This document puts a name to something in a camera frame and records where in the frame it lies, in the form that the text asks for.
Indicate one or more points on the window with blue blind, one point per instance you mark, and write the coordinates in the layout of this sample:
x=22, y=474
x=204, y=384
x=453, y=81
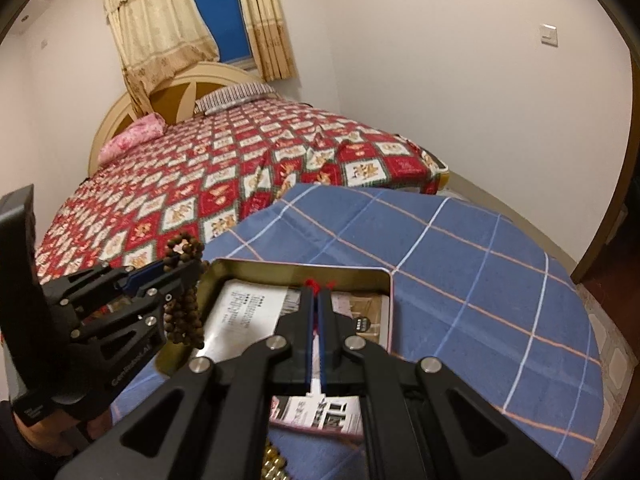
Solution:
x=224, y=20

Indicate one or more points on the gold metal tin box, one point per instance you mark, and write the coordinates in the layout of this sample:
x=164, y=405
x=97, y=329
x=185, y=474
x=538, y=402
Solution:
x=348, y=279

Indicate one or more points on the pink floral pillow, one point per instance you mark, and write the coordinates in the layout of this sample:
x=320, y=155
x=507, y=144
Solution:
x=144, y=129

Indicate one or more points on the red cord pendant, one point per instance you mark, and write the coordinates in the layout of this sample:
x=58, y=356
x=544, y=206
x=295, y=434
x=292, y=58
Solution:
x=316, y=287

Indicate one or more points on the dark wooden door frame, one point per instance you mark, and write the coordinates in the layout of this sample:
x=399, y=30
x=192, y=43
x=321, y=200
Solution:
x=621, y=242

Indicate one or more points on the person left hand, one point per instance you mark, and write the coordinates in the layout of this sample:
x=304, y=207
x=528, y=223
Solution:
x=59, y=434

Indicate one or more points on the cream curtain right panel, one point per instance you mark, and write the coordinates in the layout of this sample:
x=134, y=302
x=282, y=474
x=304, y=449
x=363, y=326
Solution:
x=268, y=39

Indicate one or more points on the cream wooden headboard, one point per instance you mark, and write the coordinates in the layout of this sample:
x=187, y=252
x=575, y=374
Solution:
x=173, y=99

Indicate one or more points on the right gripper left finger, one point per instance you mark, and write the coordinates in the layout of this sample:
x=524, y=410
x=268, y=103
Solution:
x=210, y=420

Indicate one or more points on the cream curtain panel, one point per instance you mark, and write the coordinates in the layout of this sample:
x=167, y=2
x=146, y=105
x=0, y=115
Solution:
x=268, y=39
x=156, y=40

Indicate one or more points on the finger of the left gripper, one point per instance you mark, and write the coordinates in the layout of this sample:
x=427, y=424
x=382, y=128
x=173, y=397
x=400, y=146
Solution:
x=120, y=324
x=159, y=275

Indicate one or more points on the striped grey pillow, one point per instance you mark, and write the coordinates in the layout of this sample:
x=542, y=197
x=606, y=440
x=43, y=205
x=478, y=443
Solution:
x=232, y=96

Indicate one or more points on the blue plaid tablecloth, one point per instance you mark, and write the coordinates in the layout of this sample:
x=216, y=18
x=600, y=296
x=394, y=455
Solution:
x=469, y=287

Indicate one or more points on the white wall switch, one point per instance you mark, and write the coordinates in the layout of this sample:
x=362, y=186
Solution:
x=549, y=35

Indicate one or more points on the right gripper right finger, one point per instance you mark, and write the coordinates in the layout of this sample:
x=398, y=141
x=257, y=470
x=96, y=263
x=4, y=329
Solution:
x=420, y=420

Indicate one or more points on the red patterned bedspread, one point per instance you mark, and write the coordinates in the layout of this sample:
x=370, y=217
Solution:
x=208, y=173

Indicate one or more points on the cream curtain left panel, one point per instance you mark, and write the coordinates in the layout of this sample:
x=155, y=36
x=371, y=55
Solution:
x=156, y=40

